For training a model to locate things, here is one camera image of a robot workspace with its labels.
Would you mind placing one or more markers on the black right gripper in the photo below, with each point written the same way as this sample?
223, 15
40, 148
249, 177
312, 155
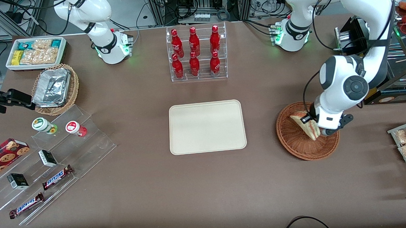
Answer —
7, 97

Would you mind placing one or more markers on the triangular sandwich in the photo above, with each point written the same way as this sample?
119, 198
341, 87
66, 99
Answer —
310, 130

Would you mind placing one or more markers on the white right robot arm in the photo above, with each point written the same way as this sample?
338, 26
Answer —
109, 46

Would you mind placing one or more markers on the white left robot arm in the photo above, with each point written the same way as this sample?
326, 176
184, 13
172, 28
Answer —
343, 82

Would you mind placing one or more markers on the brown wicker basket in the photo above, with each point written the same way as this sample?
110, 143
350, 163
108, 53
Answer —
292, 144

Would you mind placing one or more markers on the aluminium foil tray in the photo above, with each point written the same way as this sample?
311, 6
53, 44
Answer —
51, 87

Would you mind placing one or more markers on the light wicker basket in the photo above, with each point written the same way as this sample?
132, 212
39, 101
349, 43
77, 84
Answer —
73, 95

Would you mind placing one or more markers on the tray of packaged snacks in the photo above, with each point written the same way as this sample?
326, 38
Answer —
391, 131

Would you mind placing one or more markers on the beige plastic tray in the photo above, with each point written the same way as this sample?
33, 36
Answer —
207, 127

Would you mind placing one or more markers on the green lid cup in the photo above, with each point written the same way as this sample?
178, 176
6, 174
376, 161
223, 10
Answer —
40, 124

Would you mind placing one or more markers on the white plastic bin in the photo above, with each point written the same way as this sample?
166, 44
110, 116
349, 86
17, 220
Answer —
36, 67

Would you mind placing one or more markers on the yellow snack packet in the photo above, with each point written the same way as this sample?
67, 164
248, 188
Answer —
17, 58

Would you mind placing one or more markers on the clear cracker bag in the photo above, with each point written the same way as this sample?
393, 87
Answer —
30, 57
42, 44
49, 56

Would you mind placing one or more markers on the teal snack packet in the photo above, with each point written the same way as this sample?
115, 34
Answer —
56, 43
25, 45

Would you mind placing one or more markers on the red cookie box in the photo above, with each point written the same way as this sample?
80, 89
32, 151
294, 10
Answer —
5, 156

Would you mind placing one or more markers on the red lid cup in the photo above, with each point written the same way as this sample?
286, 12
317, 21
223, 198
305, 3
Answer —
72, 127

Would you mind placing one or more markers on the small black box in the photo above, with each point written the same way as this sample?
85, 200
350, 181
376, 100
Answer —
18, 181
47, 158

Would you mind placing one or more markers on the snickers bar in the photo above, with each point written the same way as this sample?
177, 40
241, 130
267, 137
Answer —
25, 206
56, 178

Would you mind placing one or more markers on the clear acrylic stepped display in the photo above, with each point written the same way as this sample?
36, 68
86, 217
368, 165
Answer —
96, 144

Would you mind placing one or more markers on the black food warmer machine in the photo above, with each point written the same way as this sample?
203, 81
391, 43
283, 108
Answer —
355, 31

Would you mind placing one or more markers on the red cola bottle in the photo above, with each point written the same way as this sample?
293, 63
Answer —
177, 69
214, 64
194, 43
215, 41
177, 45
194, 65

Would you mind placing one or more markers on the clear acrylic bottle rack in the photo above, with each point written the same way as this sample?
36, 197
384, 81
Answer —
186, 78

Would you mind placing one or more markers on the white power strip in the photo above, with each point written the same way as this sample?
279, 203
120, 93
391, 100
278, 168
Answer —
202, 17

